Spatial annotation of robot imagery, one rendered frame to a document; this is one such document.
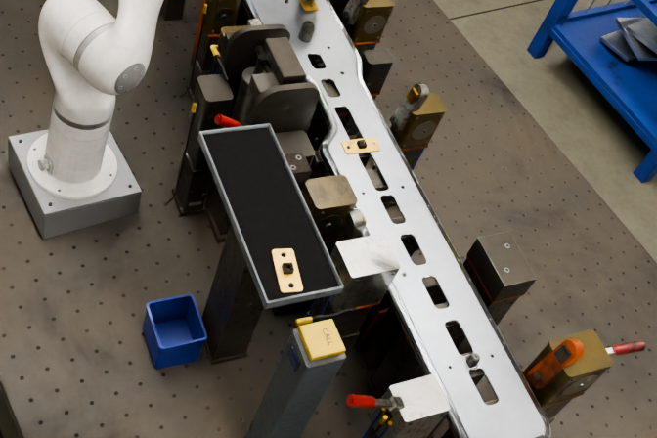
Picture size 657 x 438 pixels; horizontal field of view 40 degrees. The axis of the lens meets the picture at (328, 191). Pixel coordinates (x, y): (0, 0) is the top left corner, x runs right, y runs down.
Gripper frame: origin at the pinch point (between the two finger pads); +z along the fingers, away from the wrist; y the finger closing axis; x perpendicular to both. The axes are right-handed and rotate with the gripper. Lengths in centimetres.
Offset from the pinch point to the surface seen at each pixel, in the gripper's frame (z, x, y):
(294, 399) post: 1, -99, -41
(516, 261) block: 0, -83, 13
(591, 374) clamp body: -1, -110, 14
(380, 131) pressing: 3.3, -43.3, 1.4
